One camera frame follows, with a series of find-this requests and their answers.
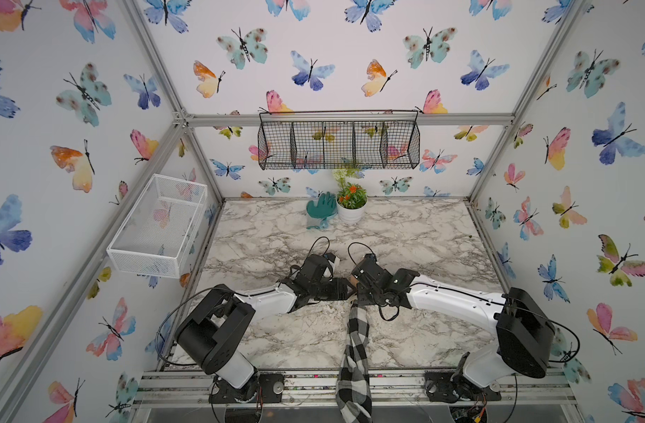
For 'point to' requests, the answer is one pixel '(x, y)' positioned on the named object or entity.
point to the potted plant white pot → (352, 216)
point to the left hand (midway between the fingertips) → (354, 289)
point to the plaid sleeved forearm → (352, 379)
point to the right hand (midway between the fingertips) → (363, 291)
